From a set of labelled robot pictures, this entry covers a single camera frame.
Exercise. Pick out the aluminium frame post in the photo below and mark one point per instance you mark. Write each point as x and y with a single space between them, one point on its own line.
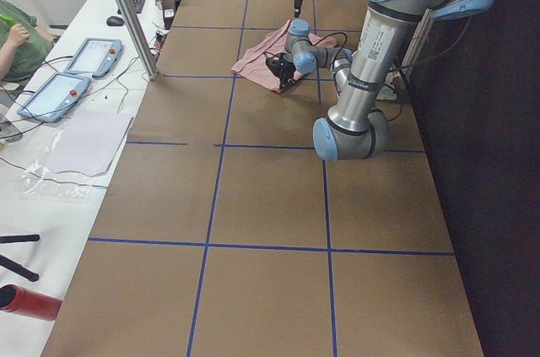
138 38

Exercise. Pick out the black computer mouse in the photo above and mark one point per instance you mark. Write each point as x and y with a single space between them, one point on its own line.
115 21

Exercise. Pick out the red bottle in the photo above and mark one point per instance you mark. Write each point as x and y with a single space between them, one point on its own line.
25 302

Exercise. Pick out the upper teach pendant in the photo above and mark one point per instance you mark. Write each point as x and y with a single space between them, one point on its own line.
96 57

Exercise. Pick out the lower teach pendant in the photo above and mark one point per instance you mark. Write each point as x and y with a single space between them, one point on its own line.
54 98

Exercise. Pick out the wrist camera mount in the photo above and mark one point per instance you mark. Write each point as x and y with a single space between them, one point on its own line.
272 60

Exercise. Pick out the black box with label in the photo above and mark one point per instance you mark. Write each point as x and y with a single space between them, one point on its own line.
168 9

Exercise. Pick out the clear plastic bag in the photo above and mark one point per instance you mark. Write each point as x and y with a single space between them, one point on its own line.
38 181

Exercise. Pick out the teach pendant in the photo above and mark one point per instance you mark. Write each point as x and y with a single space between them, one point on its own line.
54 98
96 57

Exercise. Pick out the person in green shirt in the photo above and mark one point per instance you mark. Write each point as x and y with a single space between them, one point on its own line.
24 44

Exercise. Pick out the pink Snoopy t-shirt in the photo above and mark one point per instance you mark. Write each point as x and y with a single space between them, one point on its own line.
288 54

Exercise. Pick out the white paper sheet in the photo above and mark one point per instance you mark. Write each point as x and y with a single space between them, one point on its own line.
88 142

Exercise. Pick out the black camera tripod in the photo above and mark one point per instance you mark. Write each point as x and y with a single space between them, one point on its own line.
16 260

